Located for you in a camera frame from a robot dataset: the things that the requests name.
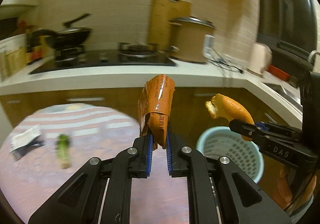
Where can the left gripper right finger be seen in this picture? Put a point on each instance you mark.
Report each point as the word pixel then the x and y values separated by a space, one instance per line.
pixel 218 190

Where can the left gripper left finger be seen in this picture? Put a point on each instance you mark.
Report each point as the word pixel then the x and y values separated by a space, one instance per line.
pixel 100 191

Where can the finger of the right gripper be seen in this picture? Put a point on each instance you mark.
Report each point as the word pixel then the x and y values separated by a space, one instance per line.
pixel 278 128
pixel 248 131

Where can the orange fruit peel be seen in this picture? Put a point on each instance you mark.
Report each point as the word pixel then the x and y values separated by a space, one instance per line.
pixel 221 106

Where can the green vegetable scrap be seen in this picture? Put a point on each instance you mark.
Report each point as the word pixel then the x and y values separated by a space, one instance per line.
pixel 62 146

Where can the white blue milk carton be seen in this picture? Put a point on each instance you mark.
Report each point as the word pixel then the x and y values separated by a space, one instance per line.
pixel 22 143

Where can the orange snack wrapper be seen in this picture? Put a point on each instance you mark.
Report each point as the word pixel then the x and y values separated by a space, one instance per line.
pixel 154 108

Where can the light blue waste basket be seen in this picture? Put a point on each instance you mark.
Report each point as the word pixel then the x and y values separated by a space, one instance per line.
pixel 221 141

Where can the red item on counter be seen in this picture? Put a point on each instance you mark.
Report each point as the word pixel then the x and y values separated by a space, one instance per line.
pixel 278 73

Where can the cream electric kettle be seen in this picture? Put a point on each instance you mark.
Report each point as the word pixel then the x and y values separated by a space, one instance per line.
pixel 260 59

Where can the white power adapter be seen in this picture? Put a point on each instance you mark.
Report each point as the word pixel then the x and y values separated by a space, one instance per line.
pixel 208 46

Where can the black gas stove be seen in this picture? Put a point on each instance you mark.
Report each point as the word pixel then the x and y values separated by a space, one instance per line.
pixel 125 54

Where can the wooden cutting board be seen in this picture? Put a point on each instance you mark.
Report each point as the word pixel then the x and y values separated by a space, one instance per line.
pixel 161 13

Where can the red label sauce bottle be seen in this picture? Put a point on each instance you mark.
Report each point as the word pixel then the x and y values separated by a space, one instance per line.
pixel 40 48

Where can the yellow utensil basket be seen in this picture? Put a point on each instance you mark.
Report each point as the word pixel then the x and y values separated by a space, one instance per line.
pixel 16 60

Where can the black wok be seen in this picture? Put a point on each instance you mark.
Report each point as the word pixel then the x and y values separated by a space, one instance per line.
pixel 68 37

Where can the steel canister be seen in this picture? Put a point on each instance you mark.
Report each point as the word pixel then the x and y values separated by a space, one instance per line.
pixel 3 64

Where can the dark sauce bottle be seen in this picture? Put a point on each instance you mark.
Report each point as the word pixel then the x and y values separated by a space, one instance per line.
pixel 30 54

